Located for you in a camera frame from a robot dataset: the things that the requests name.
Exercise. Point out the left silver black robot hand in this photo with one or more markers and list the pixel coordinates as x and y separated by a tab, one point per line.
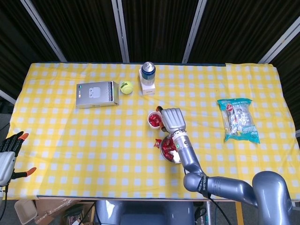
5	164

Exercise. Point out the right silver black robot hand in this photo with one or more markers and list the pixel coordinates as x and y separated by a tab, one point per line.
173	119

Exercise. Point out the red candy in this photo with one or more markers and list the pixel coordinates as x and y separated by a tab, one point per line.
155	122
167	141
167	154
152	117
159	117
169	147
157	143

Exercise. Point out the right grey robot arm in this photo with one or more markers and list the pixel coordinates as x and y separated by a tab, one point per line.
189	159

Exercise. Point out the white paper cup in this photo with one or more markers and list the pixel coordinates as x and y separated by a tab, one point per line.
152	127

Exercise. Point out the silver metal plate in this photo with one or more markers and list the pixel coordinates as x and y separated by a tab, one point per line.
175	160

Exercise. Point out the small white cardboard box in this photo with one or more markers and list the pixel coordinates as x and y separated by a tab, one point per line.
148	91

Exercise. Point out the blue silver drink can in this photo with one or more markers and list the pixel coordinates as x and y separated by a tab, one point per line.
148	75

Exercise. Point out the beige plastic container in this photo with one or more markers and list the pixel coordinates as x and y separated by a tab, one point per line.
25	212

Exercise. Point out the yellow tennis ball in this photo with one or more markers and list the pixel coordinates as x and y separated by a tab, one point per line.
126	87

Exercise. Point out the brown cardboard box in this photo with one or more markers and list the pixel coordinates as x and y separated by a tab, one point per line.
51	208

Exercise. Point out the teal clear snack bag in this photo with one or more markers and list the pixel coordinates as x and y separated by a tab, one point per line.
239	119

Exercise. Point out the silver earbuds box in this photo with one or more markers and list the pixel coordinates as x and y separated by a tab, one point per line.
93	93

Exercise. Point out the yellow white checked tablecloth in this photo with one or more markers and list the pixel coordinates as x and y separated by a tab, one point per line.
93	152

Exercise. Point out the black pleated curtain panel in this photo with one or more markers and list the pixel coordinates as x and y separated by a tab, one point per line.
234	28
293	82
157	28
14	47
82	28

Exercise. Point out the grey robot torso base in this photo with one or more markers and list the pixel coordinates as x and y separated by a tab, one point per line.
145	215

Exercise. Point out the metal table leg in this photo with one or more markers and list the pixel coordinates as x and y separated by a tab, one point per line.
208	215

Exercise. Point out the white metal frame post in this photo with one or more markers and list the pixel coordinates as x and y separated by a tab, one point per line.
194	30
298	133
7	96
120	32
44	31
279	41

